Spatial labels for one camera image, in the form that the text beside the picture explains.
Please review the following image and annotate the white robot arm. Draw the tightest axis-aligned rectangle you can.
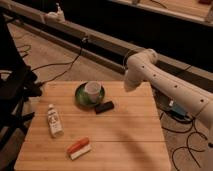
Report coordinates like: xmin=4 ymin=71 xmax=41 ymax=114
xmin=124 ymin=49 xmax=213 ymax=129

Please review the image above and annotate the white cup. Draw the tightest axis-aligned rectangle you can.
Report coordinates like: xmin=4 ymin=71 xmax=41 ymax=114
xmin=84 ymin=81 xmax=101 ymax=102

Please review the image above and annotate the black rectangular block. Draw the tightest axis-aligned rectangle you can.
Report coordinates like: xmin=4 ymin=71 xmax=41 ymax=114
xmin=95 ymin=101 xmax=114 ymax=114

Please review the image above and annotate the green saucer plate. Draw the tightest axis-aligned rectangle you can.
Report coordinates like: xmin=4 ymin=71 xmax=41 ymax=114
xmin=75 ymin=83 xmax=105 ymax=108

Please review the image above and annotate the blue box on floor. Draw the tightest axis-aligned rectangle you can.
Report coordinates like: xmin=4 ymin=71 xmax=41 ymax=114
xmin=169 ymin=100 xmax=187 ymax=117

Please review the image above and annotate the orange and white sponge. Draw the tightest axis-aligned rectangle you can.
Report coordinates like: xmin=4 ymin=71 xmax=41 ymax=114
xmin=67 ymin=137 xmax=91 ymax=160

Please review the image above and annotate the white plastic bottle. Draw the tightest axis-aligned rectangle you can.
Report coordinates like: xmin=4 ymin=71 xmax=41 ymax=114
xmin=47 ymin=104 xmax=63 ymax=138

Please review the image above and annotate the long metal rail beam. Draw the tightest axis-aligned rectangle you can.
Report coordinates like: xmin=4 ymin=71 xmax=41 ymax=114
xmin=0 ymin=0 xmax=213 ymax=81

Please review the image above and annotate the black cable on floor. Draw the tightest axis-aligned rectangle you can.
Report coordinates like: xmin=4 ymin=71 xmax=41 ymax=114
xmin=31 ymin=37 xmax=88 ymax=84

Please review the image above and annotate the black looped floor cable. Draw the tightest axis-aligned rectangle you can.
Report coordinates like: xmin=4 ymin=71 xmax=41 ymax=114
xmin=158 ymin=108 xmax=213 ymax=171

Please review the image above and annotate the white object on rail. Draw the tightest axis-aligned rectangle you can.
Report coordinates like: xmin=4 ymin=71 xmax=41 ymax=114
xmin=45 ymin=4 xmax=65 ymax=22

